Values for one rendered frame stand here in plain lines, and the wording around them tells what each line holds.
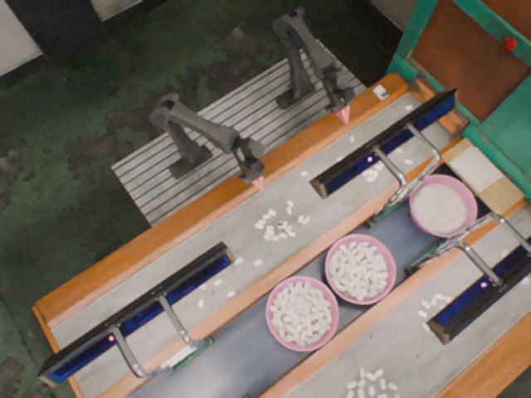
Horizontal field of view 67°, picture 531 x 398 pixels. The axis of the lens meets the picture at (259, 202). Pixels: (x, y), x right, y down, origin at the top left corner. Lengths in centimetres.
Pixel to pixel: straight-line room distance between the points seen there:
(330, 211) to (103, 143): 166
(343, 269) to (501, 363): 63
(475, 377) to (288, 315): 68
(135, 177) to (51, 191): 101
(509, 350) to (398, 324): 39
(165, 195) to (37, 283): 112
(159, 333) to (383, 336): 82
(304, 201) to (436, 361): 76
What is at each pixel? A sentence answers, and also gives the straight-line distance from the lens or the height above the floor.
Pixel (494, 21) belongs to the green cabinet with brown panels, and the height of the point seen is 125.
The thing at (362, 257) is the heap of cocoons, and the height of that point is 74.
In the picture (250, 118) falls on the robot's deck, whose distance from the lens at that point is 191.
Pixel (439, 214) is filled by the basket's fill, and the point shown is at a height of 74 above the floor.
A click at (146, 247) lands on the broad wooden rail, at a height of 76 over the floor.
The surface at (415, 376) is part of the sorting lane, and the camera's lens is 164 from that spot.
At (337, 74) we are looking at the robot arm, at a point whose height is 107.
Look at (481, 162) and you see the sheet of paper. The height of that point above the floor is 78.
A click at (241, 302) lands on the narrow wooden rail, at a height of 76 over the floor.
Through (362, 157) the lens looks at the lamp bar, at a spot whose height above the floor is 111.
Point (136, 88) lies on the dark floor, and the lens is 296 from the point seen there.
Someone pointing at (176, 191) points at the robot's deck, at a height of 67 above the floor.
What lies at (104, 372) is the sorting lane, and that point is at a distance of 164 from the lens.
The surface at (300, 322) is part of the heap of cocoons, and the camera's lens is 157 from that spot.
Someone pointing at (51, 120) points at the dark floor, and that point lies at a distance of 303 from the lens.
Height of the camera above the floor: 228
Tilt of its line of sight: 70 degrees down
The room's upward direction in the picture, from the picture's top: straight up
